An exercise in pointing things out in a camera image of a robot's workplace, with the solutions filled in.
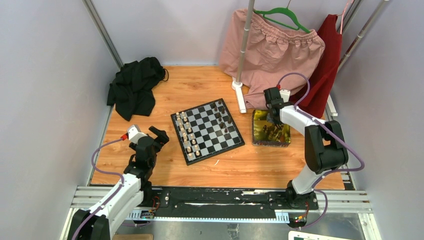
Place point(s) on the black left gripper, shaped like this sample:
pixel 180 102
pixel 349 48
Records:
pixel 161 136

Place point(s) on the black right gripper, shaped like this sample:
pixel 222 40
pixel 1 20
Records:
pixel 277 122

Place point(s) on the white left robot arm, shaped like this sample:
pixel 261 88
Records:
pixel 102 220

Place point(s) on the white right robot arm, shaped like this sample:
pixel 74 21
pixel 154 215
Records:
pixel 323 149

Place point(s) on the gold metal tin tray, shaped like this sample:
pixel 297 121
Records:
pixel 259 120

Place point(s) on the white rack stand base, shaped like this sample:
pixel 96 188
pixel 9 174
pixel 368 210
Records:
pixel 237 87

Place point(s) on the black white chessboard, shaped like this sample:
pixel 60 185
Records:
pixel 210 138

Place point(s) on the pink cloth garment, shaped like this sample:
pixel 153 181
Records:
pixel 277 56

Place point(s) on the red cloth garment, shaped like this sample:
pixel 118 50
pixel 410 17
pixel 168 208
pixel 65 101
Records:
pixel 323 77

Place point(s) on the black cloth garment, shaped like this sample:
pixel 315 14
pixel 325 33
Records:
pixel 131 91

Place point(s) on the green clothes hanger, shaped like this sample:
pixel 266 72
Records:
pixel 283 16

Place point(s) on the silver rack pole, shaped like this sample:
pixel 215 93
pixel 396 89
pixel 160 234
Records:
pixel 244 41

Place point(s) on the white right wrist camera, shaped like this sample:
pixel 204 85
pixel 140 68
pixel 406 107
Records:
pixel 284 93

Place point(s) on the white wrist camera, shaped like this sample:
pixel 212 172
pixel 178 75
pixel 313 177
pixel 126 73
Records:
pixel 133 134
pixel 284 93

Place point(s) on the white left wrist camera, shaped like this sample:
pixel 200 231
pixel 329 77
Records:
pixel 133 134

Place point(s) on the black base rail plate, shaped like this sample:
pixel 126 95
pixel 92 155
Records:
pixel 225 203

